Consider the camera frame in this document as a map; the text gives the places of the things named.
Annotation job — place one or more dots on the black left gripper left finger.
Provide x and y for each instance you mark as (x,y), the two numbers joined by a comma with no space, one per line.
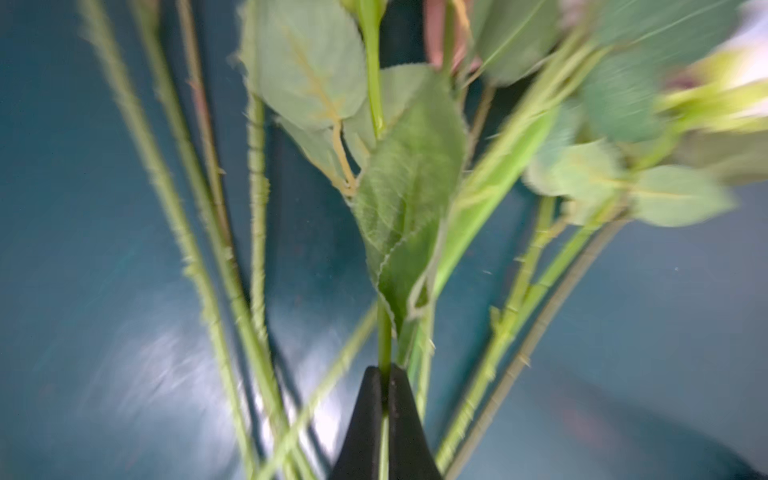
(359,457)

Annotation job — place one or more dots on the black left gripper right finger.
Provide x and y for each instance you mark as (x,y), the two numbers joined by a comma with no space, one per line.
(409,455)

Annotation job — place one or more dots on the pink rose flower bunch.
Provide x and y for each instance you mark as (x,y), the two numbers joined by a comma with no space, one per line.
(609,111)

